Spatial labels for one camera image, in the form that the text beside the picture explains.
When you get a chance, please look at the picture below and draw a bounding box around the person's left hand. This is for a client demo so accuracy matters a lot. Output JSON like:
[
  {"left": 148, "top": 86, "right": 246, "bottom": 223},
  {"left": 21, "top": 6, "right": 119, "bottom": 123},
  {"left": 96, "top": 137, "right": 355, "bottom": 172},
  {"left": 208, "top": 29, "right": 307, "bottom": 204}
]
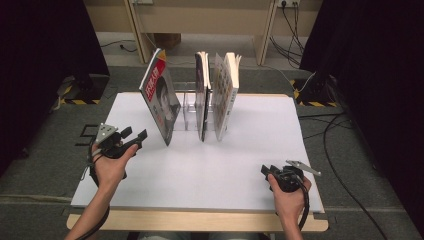
[{"left": 91, "top": 143, "right": 139, "bottom": 191}]

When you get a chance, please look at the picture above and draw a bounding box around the clear acrylic book rack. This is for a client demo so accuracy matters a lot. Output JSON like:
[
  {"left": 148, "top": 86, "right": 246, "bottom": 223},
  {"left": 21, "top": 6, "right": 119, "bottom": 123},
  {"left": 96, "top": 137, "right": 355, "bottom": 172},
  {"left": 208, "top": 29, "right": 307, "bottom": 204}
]
[{"left": 168, "top": 80, "right": 230, "bottom": 132}]

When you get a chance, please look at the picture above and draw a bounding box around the white book with picture grid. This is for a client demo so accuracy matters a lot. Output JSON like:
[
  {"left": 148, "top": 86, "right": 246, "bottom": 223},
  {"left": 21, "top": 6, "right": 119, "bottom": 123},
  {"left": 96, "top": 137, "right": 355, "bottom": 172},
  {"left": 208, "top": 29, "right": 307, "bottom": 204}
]
[{"left": 211, "top": 51, "right": 242, "bottom": 142}]

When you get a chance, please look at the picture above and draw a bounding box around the beige wooden desk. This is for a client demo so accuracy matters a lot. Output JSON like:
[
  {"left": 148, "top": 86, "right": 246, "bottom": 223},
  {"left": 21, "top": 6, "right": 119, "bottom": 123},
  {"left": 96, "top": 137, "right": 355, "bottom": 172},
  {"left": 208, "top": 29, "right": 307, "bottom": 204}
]
[{"left": 83, "top": 0, "right": 323, "bottom": 66}]

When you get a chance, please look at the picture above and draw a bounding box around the black magazine with red print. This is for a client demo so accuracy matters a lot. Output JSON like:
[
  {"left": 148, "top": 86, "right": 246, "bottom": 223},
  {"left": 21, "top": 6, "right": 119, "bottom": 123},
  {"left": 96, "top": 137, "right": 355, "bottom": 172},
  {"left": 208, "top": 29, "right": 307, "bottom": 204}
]
[{"left": 138, "top": 48, "right": 182, "bottom": 147}]

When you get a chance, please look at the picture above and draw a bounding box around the person's right hand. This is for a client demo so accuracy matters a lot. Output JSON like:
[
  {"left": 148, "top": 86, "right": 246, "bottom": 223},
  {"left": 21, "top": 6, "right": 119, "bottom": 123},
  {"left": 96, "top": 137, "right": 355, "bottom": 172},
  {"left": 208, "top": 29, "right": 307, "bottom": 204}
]
[{"left": 267, "top": 173, "right": 313, "bottom": 223}]

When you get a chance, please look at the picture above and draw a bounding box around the black stand base striped tape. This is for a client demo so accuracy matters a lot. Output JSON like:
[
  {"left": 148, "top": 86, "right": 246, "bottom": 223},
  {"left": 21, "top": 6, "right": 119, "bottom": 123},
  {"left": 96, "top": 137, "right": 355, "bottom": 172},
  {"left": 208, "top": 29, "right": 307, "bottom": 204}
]
[
  {"left": 59, "top": 73, "right": 111, "bottom": 106},
  {"left": 289, "top": 74, "right": 339, "bottom": 108}
]

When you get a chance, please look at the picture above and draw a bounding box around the black curtain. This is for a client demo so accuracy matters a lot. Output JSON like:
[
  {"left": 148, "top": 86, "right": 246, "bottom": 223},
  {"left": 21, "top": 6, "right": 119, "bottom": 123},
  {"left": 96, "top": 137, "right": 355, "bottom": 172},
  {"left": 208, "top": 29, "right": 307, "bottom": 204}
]
[
  {"left": 299, "top": 0, "right": 424, "bottom": 231},
  {"left": 0, "top": 0, "right": 111, "bottom": 178}
]

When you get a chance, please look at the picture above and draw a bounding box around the white table cover sheet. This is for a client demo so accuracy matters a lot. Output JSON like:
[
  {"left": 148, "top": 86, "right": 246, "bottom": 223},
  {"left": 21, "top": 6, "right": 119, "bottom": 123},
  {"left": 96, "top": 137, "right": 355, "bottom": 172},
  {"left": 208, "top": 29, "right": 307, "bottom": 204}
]
[{"left": 70, "top": 92, "right": 325, "bottom": 213}]

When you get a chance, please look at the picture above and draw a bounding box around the right hand-held gripper cable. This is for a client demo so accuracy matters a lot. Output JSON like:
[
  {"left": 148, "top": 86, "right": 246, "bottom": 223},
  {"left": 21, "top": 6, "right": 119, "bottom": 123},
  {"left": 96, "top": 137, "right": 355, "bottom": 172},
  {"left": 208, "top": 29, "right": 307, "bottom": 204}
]
[{"left": 297, "top": 178, "right": 312, "bottom": 232}]

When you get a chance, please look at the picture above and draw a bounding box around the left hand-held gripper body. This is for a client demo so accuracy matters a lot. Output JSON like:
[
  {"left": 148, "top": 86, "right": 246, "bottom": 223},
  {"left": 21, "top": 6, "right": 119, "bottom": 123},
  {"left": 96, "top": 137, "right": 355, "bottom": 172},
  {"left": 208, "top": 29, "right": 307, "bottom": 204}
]
[{"left": 95, "top": 123, "right": 134, "bottom": 159}]

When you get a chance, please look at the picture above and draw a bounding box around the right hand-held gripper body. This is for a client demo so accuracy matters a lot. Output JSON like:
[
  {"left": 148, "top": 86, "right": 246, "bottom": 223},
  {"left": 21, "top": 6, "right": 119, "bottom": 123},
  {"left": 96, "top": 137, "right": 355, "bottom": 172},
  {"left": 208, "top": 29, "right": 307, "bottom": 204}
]
[{"left": 274, "top": 159, "right": 323, "bottom": 193}]

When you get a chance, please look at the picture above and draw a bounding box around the light wooden table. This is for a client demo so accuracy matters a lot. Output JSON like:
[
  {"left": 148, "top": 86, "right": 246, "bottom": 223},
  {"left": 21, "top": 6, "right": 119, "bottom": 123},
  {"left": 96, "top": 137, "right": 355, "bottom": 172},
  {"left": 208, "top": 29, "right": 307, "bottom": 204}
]
[{"left": 66, "top": 92, "right": 329, "bottom": 233}]

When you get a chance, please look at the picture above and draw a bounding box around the long black floor cable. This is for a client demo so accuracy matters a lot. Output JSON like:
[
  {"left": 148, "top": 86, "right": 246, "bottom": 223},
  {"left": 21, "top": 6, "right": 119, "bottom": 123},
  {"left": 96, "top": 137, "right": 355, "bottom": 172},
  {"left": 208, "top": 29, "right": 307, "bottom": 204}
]
[{"left": 298, "top": 111, "right": 389, "bottom": 240}]

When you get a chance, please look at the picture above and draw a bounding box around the brown cardboard box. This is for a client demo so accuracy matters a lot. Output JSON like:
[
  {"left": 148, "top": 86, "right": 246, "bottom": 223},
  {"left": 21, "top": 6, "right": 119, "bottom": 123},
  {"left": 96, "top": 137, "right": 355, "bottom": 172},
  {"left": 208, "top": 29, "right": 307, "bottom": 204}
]
[{"left": 153, "top": 32, "right": 182, "bottom": 50}]

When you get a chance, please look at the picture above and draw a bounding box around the short black floor cable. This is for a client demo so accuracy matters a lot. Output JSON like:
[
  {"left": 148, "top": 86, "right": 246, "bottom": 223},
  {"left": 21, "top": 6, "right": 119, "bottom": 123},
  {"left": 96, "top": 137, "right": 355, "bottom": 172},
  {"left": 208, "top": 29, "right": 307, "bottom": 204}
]
[{"left": 101, "top": 39, "right": 138, "bottom": 54}]

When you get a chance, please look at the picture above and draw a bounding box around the bundle of black cables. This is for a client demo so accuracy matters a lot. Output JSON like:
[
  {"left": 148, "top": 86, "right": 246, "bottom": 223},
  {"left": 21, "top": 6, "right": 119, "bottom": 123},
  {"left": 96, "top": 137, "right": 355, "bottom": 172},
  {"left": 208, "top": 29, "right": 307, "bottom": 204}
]
[{"left": 269, "top": 1, "right": 306, "bottom": 69}]

